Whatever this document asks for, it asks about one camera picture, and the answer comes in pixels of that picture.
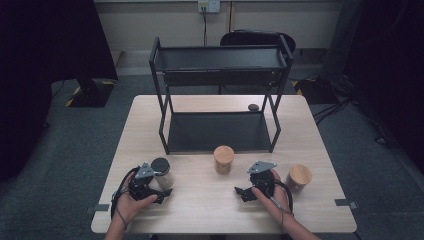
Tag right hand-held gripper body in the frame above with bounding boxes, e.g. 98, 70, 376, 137
246, 160, 278, 198

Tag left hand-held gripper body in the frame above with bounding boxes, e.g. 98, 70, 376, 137
128, 162, 162, 202

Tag glass jar with black lid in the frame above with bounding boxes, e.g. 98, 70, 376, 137
150, 157, 176, 190

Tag pale jar with wooden lid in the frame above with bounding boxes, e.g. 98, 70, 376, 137
213, 145, 235, 176

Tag black metal two-tier rack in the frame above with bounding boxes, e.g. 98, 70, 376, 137
148, 34, 295, 155

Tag person's left hand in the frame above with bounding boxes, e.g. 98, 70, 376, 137
114, 169, 159, 225

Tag person's right hand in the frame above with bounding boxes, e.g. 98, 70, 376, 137
251, 168, 292, 231

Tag brown jar with wooden lid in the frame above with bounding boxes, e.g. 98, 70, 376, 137
285, 163, 313, 194

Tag grey tape strip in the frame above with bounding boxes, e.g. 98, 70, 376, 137
85, 203, 110, 215
334, 198, 360, 210

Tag black stand base yellow stripes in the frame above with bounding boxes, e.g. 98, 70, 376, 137
292, 77, 338, 105
65, 78, 116, 108

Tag black chair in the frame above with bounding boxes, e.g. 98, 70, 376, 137
218, 29, 297, 95

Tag black curtain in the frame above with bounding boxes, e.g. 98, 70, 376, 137
0, 0, 119, 184
321, 0, 424, 166

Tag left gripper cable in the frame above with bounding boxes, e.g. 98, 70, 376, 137
110, 166, 140, 231

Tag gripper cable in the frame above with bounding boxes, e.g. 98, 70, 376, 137
266, 179, 295, 233
110, 166, 140, 231

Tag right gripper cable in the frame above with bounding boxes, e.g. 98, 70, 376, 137
266, 179, 295, 233

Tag black floor cables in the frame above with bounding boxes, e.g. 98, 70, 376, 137
311, 74, 398, 146

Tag black power cable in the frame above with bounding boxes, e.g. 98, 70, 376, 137
201, 6, 208, 47

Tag white wall socket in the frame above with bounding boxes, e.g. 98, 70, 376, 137
197, 0, 221, 14

